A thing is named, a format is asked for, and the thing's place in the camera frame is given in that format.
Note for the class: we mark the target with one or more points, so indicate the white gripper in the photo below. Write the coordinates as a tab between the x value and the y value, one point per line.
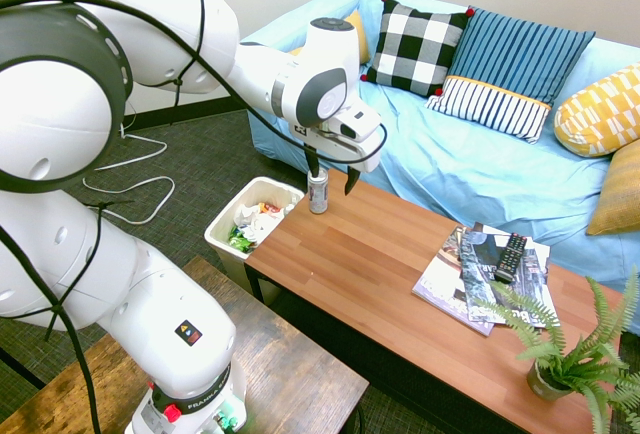
357	154

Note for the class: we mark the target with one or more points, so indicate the silver drink can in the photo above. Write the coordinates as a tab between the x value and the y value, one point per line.
318	199

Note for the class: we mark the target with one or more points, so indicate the orange wrapper trash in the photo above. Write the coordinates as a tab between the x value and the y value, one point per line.
272	209

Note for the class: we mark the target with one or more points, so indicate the crumpled white paper trash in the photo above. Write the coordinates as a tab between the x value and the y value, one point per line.
260	224

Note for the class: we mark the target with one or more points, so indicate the green wrapper trash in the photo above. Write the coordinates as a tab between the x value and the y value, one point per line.
239	243

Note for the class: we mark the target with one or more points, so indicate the white plastic trash bin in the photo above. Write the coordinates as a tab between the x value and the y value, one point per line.
235	266

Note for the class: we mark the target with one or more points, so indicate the reddish wooden coffee table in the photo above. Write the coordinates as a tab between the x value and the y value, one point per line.
375	279

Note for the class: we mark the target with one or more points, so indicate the light blue covered sofa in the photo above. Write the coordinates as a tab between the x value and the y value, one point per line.
450	169

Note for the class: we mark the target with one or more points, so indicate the plain yellow pillow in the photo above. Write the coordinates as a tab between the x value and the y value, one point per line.
362	39

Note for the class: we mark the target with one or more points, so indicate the black white checkered pillow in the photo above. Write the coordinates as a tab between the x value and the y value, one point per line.
415	46

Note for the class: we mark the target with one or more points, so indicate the stack of magazines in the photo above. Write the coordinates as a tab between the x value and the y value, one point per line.
442	284

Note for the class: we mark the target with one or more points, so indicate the dark cover magazine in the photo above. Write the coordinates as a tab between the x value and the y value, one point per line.
485	279

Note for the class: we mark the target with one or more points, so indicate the black remote control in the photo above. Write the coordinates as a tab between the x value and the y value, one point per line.
511	258

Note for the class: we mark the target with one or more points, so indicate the blue striped pillow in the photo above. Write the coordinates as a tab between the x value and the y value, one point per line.
505	64

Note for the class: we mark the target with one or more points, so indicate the rustic dark wooden table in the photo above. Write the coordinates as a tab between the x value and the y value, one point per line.
300	379

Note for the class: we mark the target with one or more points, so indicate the yellow white patterned bolster pillow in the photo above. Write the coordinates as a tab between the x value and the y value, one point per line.
600	114

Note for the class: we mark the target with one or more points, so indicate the mustard textured pillow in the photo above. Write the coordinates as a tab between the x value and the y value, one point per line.
620	194

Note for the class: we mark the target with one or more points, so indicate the potted green fern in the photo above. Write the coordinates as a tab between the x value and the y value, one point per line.
550	379

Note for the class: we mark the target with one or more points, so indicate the black metal stand leg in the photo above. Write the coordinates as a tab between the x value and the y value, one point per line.
20	371

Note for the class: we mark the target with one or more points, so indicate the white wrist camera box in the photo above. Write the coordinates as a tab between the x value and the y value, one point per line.
357	124

